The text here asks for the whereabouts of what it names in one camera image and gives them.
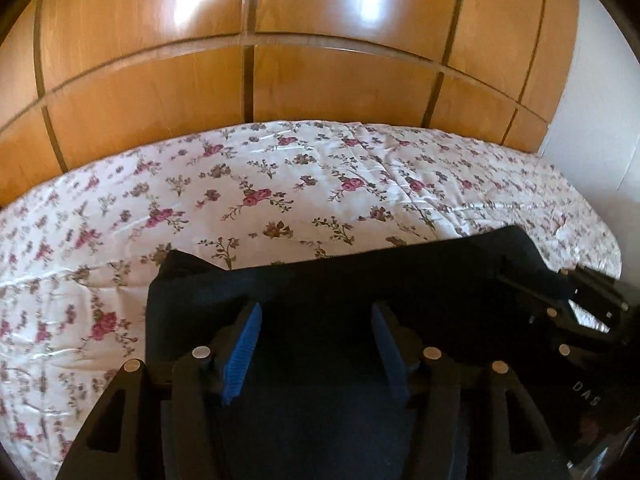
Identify black pants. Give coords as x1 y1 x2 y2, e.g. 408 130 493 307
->
145 226 568 479

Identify floral quilted bedspread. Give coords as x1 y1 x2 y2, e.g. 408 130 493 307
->
1 122 622 479

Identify wooden wardrobe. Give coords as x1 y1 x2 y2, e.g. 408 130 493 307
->
1 0 579 203

